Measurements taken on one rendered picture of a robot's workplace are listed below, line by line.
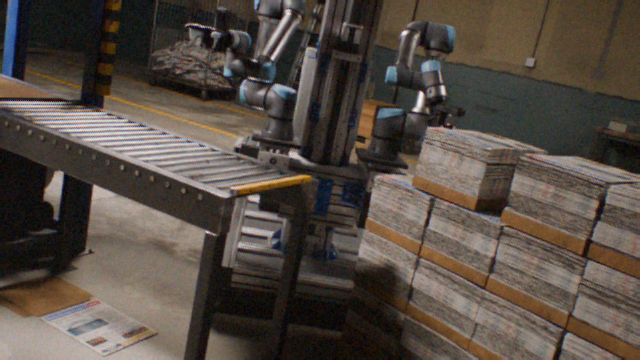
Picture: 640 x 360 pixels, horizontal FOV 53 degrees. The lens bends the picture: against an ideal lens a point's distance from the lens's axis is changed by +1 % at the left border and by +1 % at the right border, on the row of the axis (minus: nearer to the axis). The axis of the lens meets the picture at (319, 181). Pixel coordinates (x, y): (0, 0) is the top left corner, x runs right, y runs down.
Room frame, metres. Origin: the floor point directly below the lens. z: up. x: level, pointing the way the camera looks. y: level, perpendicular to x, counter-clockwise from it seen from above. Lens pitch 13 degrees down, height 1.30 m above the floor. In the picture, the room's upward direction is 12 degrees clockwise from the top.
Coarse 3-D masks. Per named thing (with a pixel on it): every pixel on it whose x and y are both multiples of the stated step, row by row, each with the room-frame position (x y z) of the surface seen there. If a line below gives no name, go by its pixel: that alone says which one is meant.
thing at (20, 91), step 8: (0, 80) 2.98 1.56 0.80; (8, 80) 3.02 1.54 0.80; (0, 88) 2.77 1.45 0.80; (8, 88) 2.81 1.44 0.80; (16, 88) 2.85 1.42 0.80; (24, 88) 2.90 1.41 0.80; (32, 88) 2.93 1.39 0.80; (0, 96) 2.59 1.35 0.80; (8, 96) 2.63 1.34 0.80; (16, 96) 2.66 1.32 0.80; (24, 96) 2.70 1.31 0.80; (32, 96) 2.74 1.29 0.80; (40, 96) 2.78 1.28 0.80; (48, 96) 2.82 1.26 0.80; (56, 96) 2.85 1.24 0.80
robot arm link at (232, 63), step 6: (228, 54) 2.66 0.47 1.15; (234, 54) 2.65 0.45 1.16; (240, 54) 2.66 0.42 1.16; (228, 60) 2.66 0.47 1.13; (234, 60) 2.65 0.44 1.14; (240, 60) 2.65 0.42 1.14; (246, 60) 2.65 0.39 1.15; (228, 66) 2.66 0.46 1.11; (234, 66) 2.65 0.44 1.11; (240, 66) 2.64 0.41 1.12; (228, 72) 2.66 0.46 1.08; (234, 72) 2.66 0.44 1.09; (240, 72) 2.65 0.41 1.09; (234, 78) 2.66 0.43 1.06; (240, 78) 2.69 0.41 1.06
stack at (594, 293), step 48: (384, 192) 2.39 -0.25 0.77; (384, 240) 2.36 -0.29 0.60; (432, 240) 2.20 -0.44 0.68; (480, 240) 2.07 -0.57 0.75; (528, 240) 1.95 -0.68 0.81; (432, 288) 2.16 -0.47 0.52; (480, 288) 2.04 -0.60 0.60; (528, 288) 1.91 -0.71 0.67; (576, 288) 1.82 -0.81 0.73; (624, 288) 1.72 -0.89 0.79; (384, 336) 2.28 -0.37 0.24; (432, 336) 2.12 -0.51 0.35; (480, 336) 2.00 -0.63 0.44; (528, 336) 1.87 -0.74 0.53; (576, 336) 1.78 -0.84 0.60; (624, 336) 1.69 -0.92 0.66
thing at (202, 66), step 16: (192, 0) 10.75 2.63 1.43; (160, 32) 10.22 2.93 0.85; (176, 48) 10.08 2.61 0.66; (192, 48) 9.83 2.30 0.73; (208, 48) 9.53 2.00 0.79; (160, 64) 9.96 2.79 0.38; (176, 64) 9.90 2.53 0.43; (192, 64) 9.81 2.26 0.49; (208, 64) 9.53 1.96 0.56; (176, 80) 9.79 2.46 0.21; (192, 80) 9.64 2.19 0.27; (208, 80) 9.69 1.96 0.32; (224, 80) 10.11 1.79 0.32
